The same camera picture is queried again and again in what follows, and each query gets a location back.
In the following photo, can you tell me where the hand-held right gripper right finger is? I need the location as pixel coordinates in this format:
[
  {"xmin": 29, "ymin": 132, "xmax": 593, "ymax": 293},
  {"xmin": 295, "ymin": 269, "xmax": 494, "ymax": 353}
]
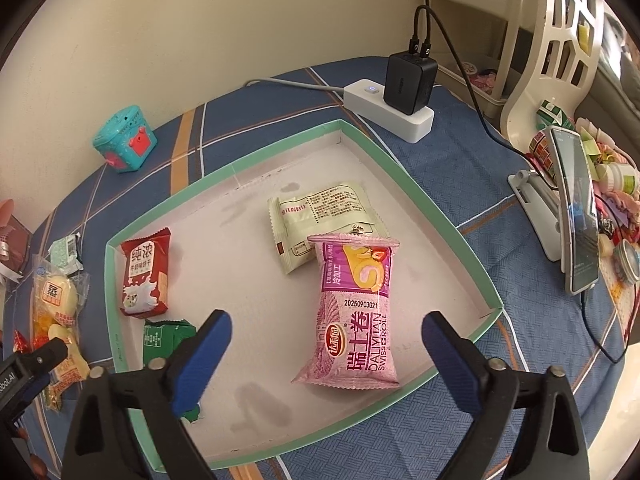
[{"xmin": 421, "ymin": 311, "xmax": 593, "ymax": 480}]

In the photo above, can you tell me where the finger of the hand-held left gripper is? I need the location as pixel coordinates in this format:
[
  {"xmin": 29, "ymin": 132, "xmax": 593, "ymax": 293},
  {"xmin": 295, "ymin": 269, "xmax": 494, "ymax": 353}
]
[{"xmin": 17, "ymin": 337, "xmax": 69, "ymax": 386}]

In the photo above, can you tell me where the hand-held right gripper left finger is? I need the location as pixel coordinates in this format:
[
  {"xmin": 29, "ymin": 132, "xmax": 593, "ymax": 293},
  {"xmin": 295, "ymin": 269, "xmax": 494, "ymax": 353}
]
[{"xmin": 60, "ymin": 309, "xmax": 233, "ymax": 480}]

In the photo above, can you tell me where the yellow snack packet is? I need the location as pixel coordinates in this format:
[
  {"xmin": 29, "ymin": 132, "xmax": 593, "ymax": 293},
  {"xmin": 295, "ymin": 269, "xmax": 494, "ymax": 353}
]
[{"xmin": 30, "ymin": 320, "xmax": 92, "ymax": 411}]

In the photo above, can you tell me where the clear steamed cake packet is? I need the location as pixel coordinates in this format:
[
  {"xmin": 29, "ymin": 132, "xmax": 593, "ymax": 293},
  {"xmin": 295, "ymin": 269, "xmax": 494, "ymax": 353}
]
[{"xmin": 31, "ymin": 255, "xmax": 91, "ymax": 333}]

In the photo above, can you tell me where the pink cake roll packet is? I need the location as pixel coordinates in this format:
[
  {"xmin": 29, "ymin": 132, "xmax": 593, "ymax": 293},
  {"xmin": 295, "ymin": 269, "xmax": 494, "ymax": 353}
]
[{"xmin": 291, "ymin": 233, "xmax": 402, "ymax": 391}]

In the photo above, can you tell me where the green-edged cardboard tray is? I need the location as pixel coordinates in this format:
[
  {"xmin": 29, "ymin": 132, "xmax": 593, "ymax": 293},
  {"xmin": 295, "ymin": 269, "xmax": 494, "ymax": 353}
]
[{"xmin": 103, "ymin": 119, "xmax": 504, "ymax": 472}]

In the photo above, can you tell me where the dark green snack packet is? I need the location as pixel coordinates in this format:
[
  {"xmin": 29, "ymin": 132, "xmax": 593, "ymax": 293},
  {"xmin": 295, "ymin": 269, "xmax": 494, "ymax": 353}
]
[{"xmin": 141, "ymin": 319, "xmax": 203, "ymax": 423}]

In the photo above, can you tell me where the red biscuit packet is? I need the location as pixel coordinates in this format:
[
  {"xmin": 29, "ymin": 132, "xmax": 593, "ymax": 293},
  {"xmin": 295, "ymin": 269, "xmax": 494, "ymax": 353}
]
[{"xmin": 119, "ymin": 226, "xmax": 172, "ymax": 320}]

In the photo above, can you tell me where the green and white snack packet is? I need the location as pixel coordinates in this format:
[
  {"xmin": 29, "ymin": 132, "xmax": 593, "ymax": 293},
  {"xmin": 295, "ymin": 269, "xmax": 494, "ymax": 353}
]
[{"xmin": 48, "ymin": 234, "xmax": 83, "ymax": 277}]

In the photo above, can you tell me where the gift box with white ribbon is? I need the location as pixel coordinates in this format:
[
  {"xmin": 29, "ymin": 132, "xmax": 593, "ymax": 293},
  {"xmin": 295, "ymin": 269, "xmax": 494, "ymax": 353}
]
[{"xmin": 0, "ymin": 212, "xmax": 35, "ymax": 286}]

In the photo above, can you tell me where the blue plaid cloth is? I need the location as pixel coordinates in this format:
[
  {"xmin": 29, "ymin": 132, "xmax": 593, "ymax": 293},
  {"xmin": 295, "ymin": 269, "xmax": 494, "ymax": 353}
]
[{"xmin": 0, "ymin": 57, "xmax": 631, "ymax": 480}]

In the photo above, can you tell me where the pale green snack packet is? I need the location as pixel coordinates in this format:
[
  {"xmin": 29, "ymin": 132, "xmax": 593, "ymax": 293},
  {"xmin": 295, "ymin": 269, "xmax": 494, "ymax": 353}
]
[{"xmin": 266, "ymin": 180, "xmax": 391, "ymax": 276}]

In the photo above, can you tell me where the colourful tape roll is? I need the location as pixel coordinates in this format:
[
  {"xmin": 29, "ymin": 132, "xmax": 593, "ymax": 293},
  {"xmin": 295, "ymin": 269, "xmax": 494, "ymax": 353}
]
[{"xmin": 529, "ymin": 129, "xmax": 557, "ymax": 183}]

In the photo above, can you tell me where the white power strip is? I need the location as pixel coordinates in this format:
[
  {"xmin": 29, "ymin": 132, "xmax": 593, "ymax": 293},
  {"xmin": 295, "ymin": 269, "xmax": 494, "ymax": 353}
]
[{"xmin": 342, "ymin": 79, "xmax": 435, "ymax": 144}]

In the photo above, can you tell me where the teal toy box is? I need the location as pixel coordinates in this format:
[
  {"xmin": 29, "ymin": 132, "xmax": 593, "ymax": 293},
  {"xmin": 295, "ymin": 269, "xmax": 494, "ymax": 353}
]
[{"xmin": 92, "ymin": 105, "xmax": 158, "ymax": 174}]

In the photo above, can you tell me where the small white bottle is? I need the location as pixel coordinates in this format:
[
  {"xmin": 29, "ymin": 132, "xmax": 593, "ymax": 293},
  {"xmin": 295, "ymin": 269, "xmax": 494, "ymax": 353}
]
[{"xmin": 599, "ymin": 161, "xmax": 640, "ymax": 195}]

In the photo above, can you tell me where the green patterned box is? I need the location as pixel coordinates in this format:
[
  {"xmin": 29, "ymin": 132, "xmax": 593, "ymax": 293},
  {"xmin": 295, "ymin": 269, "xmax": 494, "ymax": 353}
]
[{"xmin": 536, "ymin": 100, "xmax": 576, "ymax": 133}]

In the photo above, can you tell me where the black charger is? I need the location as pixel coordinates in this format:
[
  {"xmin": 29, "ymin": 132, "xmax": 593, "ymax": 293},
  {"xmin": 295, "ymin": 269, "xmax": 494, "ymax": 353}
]
[{"xmin": 384, "ymin": 51, "xmax": 437, "ymax": 116}]

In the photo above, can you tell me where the white plastic shelf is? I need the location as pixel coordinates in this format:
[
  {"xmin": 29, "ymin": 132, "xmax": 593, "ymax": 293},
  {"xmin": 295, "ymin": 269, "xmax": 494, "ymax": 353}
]
[{"xmin": 430, "ymin": 0, "xmax": 531, "ymax": 118}]

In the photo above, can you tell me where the black phone cable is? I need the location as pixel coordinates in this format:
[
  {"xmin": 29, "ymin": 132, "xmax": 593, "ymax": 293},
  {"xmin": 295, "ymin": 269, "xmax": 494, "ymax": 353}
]
[{"xmin": 580, "ymin": 285, "xmax": 628, "ymax": 365}]

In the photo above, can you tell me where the grey power strip cable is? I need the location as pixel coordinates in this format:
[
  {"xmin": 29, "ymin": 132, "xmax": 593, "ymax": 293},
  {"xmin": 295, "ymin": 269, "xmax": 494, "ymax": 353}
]
[{"xmin": 243, "ymin": 77, "xmax": 346, "ymax": 96}]

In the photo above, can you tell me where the black charger cable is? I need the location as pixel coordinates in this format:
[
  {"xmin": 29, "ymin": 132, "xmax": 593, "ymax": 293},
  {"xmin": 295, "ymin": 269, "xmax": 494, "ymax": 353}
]
[
  {"xmin": 409, "ymin": 5, "xmax": 533, "ymax": 158},
  {"xmin": 422, "ymin": 0, "xmax": 436, "ymax": 58}
]

